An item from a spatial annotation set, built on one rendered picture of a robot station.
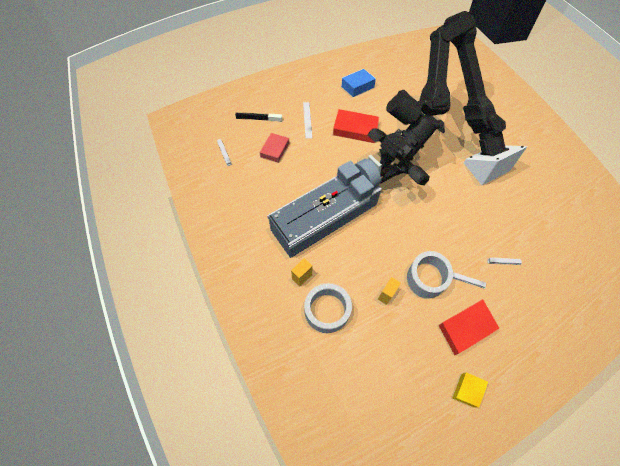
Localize red rectangular block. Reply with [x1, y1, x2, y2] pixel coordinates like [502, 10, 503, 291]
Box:
[439, 299, 499, 355]
[333, 109, 379, 143]
[259, 133, 290, 163]

